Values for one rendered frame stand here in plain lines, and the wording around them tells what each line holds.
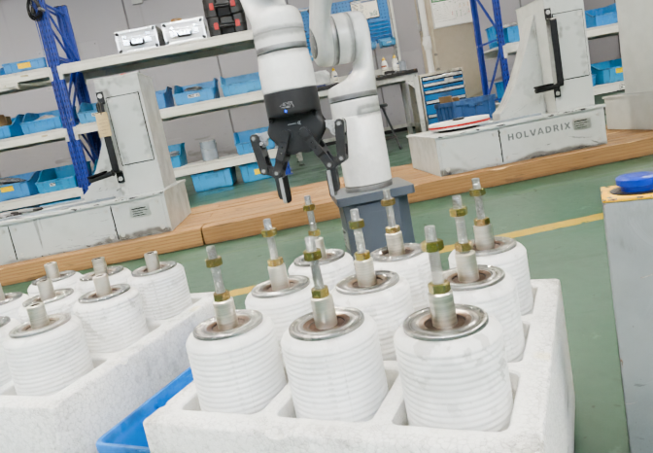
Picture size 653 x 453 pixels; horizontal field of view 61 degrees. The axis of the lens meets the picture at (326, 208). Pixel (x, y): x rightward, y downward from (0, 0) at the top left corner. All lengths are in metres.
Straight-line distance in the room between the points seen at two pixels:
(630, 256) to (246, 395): 0.42
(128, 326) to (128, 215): 1.77
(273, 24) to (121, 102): 1.95
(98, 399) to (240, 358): 0.28
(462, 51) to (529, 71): 4.11
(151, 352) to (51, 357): 0.14
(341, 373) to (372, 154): 0.59
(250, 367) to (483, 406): 0.23
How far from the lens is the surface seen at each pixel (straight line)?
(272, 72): 0.76
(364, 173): 1.04
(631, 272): 0.66
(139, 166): 2.67
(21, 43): 9.72
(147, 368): 0.88
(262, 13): 0.77
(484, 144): 2.69
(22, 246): 2.82
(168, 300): 0.97
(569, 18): 2.95
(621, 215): 0.64
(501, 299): 0.60
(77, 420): 0.79
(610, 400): 0.90
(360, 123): 1.04
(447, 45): 6.99
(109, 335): 0.89
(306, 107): 0.76
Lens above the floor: 0.45
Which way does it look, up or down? 9 degrees down
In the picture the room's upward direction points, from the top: 11 degrees counter-clockwise
